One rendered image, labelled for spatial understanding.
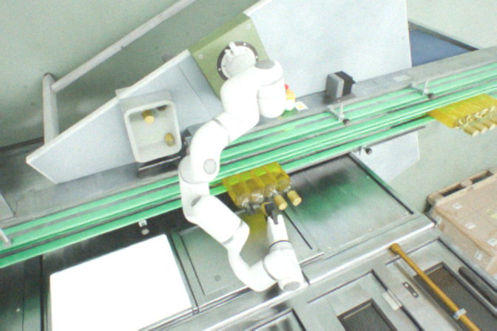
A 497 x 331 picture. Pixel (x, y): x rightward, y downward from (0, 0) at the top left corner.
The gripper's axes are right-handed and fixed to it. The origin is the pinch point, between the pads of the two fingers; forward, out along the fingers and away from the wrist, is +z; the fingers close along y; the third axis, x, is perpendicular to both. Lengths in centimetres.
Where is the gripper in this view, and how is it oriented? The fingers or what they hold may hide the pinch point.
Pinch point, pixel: (269, 212)
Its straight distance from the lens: 128.2
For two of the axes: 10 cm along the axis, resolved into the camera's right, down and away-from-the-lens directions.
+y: -0.2, -7.9, -6.2
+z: -1.8, -6.0, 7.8
